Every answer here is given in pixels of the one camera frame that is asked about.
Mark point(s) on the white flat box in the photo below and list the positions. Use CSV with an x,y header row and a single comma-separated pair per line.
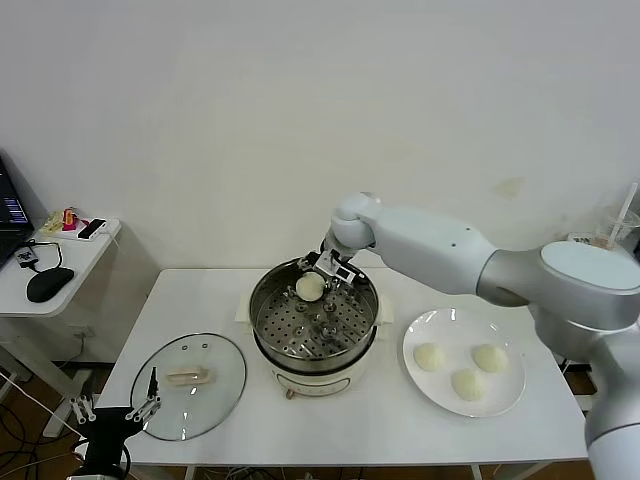
x,y
102,233

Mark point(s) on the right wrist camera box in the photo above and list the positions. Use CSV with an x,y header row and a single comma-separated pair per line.
x,y
345,274

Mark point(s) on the black laptop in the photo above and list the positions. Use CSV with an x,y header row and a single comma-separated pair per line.
x,y
9,210

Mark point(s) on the yellow snack packet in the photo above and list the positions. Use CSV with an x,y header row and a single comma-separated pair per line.
x,y
52,223

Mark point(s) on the clear plastic drink cup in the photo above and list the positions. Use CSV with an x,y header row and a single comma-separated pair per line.
x,y
607,239

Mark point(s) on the black computer mouse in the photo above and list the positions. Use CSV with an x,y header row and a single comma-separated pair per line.
x,y
49,285

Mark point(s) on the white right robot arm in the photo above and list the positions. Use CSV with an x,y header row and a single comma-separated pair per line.
x,y
425,235

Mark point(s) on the steel steamer pot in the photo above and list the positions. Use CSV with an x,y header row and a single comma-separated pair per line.
x,y
310,382

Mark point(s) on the white round plate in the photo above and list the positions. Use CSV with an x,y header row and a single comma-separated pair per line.
x,y
425,395

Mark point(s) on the perforated steel steamer basket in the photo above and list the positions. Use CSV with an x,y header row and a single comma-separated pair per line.
x,y
270,305

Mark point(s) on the white drinking straw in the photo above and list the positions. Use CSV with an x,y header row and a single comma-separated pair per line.
x,y
627,205

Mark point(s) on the white side table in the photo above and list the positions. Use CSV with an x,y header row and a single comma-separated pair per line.
x,y
635,254
85,257

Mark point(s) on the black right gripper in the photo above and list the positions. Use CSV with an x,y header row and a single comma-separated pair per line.
x,y
334,253

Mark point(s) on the white wall outlet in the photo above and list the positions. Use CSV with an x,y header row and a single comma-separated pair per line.
x,y
83,331

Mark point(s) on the black smartphone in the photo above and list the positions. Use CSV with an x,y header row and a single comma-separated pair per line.
x,y
92,228

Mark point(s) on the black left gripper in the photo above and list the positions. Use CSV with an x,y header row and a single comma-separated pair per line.
x,y
107,425

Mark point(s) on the white steamed baozi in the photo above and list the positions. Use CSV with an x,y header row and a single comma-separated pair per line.
x,y
430,358
490,358
310,287
469,385

